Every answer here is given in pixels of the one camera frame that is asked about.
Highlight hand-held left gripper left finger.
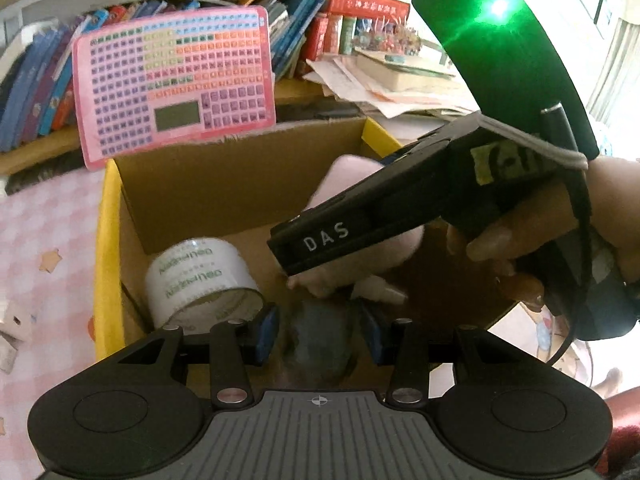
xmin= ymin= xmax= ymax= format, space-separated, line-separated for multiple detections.
xmin=117 ymin=305 xmax=280 ymax=409

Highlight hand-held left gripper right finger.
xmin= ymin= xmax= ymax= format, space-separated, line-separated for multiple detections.
xmin=360 ymin=305 xmax=526 ymax=408

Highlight dark blue spray bottle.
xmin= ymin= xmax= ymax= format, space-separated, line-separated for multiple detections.
xmin=277 ymin=277 xmax=408 ymax=393

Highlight pink plush pig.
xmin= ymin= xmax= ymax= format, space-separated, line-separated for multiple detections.
xmin=287 ymin=154 xmax=426 ymax=301

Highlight white tape roll green print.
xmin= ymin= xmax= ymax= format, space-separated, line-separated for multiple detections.
xmin=145 ymin=237 xmax=266 ymax=333

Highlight yellow cardboard box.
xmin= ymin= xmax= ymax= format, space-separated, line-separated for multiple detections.
xmin=94 ymin=116 xmax=521 ymax=361

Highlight person's right hand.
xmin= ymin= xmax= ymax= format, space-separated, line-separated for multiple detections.
xmin=465 ymin=156 xmax=640 ymax=312

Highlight pile of papers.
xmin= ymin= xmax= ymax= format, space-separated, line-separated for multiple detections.
xmin=305 ymin=52 xmax=481 ymax=122

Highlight thick pale book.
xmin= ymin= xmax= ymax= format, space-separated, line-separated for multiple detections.
xmin=355 ymin=50 xmax=459 ymax=92

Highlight colourful small ornaments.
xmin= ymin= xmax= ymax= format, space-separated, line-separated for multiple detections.
xmin=350 ymin=19 xmax=426 ymax=57

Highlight red thick book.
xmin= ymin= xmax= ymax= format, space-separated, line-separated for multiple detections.
xmin=325 ymin=0 xmax=414 ymax=19

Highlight row of mixed slim books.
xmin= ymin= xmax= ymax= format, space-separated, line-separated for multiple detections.
xmin=267 ymin=0 xmax=327 ymax=81

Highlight pink checked tablecloth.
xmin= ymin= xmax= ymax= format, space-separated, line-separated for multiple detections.
xmin=0 ymin=167 xmax=608 ymax=480

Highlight pink keyboard learning toy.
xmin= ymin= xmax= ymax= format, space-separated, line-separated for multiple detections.
xmin=71 ymin=5 xmax=277 ymax=171

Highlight white rectangular block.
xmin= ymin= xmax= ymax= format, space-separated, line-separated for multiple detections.
xmin=0 ymin=335 xmax=19 ymax=374

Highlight dark red fuzzy cloth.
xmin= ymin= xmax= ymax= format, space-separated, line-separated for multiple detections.
xmin=595 ymin=389 xmax=640 ymax=480

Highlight black cable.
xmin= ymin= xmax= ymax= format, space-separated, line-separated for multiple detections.
xmin=546 ymin=310 xmax=577 ymax=369

